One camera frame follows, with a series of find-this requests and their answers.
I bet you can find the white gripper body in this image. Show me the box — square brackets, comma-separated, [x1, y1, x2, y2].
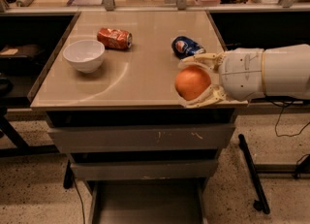
[218, 48, 264, 101]

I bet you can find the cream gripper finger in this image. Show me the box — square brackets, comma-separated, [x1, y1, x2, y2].
[178, 52, 224, 72]
[179, 84, 231, 109]

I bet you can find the orange fruit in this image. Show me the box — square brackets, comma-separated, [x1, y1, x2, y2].
[174, 65, 211, 101]

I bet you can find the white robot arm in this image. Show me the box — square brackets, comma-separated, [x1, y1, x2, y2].
[174, 45, 310, 109]

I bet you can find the top grey drawer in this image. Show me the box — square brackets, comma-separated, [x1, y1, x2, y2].
[48, 123, 234, 153]

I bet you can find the middle grey drawer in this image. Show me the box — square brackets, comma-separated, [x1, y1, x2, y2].
[71, 160, 218, 180]

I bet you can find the grey drawer cabinet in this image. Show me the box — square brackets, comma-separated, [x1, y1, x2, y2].
[26, 10, 251, 224]

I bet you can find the open bottom grey drawer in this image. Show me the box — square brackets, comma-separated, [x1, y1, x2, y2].
[87, 179, 208, 224]

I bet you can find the blue Pepsi can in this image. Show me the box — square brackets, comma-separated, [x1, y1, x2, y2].
[171, 36, 206, 59]

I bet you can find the red crushed soda can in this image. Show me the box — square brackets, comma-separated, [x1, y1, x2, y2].
[97, 28, 133, 50]

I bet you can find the black floor bar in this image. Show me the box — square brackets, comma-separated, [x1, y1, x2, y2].
[238, 134, 270, 214]

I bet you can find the white bowl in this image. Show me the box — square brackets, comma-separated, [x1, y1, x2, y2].
[63, 40, 105, 74]

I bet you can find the black cable on floor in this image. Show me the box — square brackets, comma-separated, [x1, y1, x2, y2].
[264, 96, 310, 138]

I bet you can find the black cable under cabinet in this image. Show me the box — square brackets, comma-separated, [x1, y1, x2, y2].
[72, 176, 86, 224]

